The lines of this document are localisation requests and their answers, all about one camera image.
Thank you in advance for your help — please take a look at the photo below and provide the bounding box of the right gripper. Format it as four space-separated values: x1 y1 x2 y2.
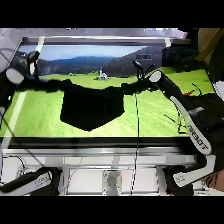
123 81 150 96

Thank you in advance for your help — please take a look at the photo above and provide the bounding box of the black garment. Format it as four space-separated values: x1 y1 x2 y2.
59 79 126 132

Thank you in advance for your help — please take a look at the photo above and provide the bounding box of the brown garment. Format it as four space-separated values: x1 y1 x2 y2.
205 169 224 192

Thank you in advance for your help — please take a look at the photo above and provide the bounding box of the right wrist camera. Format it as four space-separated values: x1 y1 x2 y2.
131 59 147 80

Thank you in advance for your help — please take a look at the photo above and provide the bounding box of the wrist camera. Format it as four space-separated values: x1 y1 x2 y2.
26 49 41 69
131 59 147 80

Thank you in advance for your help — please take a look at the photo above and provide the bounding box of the silver frame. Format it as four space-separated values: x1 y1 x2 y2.
0 33 224 196

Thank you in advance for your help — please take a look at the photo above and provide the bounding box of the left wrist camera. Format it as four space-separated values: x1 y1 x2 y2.
26 49 41 69

